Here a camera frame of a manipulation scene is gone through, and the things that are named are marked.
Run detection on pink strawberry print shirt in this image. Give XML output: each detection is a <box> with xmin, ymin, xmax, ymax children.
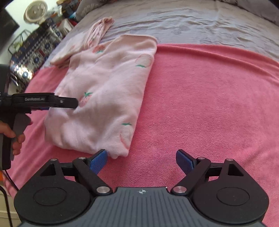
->
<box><xmin>44</xmin><ymin>35</ymin><xmax>157</xmax><ymax>158</ymax></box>

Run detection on pink strawberry pants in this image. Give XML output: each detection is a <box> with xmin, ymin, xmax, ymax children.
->
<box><xmin>50</xmin><ymin>17</ymin><xmax>114</xmax><ymax>67</ymax></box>

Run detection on person left hand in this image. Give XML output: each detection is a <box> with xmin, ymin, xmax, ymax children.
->
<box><xmin>0</xmin><ymin>121</ymin><xmax>25</xmax><ymax>156</ymax></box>

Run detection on blue patterned storage bag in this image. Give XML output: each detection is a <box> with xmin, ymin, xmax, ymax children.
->
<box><xmin>9</xmin><ymin>18</ymin><xmax>63</xmax><ymax>93</ymax></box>

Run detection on pink red towel blanket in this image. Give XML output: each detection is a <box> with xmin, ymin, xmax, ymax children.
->
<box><xmin>4</xmin><ymin>43</ymin><xmax>279</xmax><ymax>210</ymax></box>

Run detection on white round desk fan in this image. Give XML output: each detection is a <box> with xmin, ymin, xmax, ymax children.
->
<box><xmin>24</xmin><ymin>1</ymin><xmax>48</xmax><ymax>24</ymax></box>

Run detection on lilac butterfly bed sheet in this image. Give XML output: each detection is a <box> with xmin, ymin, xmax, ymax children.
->
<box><xmin>52</xmin><ymin>1</ymin><xmax>278</xmax><ymax>60</ymax></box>

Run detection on grey quilted comforter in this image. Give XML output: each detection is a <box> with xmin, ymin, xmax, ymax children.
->
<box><xmin>76</xmin><ymin>0</ymin><xmax>278</xmax><ymax>25</ymax></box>

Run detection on black cable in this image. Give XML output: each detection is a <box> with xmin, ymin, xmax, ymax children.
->
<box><xmin>0</xmin><ymin>170</ymin><xmax>19</xmax><ymax>227</ymax></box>

